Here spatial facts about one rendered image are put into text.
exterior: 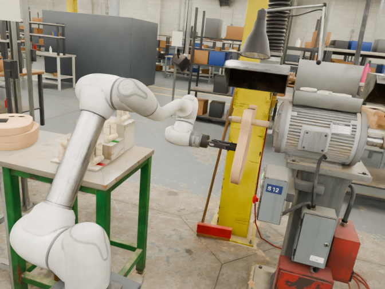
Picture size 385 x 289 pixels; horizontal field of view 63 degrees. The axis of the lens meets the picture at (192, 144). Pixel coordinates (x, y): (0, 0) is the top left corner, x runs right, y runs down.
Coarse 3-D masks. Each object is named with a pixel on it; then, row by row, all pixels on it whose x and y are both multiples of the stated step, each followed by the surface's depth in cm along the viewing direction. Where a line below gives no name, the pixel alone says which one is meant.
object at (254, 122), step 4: (236, 116) 156; (232, 120) 156; (236, 120) 155; (240, 120) 155; (252, 120) 154; (256, 120) 153; (260, 120) 153; (252, 124) 154; (256, 124) 153; (260, 124) 153; (264, 124) 152; (268, 124) 152
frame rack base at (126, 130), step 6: (132, 120) 193; (120, 126) 182; (126, 126) 184; (132, 126) 193; (102, 132) 187; (120, 132) 184; (126, 132) 185; (132, 132) 195; (126, 138) 187; (132, 138) 196; (126, 144) 188; (132, 144) 198; (126, 150) 190
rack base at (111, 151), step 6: (102, 138) 180; (120, 138) 183; (108, 144) 171; (114, 144) 172; (120, 144) 180; (108, 150) 170; (114, 150) 173; (120, 150) 182; (108, 156) 171; (114, 156) 175
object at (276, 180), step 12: (276, 168) 134; (288, 168) 136; (264, 180) 125; (276, 180) 123; (288, 180) 124; (264, 192) 126; (276, 192) 125; (264, 204) 128; (276, 204) 126; (300, 204) 141; (264, 216) 129; (276, 216) 128
